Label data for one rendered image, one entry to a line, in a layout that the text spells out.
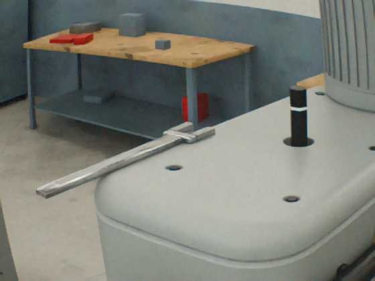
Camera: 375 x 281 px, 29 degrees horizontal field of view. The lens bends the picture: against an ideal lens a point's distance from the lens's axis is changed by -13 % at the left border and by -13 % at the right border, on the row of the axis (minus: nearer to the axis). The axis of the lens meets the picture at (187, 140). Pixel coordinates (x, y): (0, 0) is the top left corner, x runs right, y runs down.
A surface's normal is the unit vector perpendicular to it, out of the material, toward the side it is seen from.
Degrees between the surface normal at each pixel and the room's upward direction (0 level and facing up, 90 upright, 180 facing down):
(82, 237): 0
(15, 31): 90
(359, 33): 90
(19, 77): 90
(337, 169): 0
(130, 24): 90
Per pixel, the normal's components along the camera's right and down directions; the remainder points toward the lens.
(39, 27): -0.66, 0.27
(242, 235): -0.33, -0.44
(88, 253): -0.04, -0.94
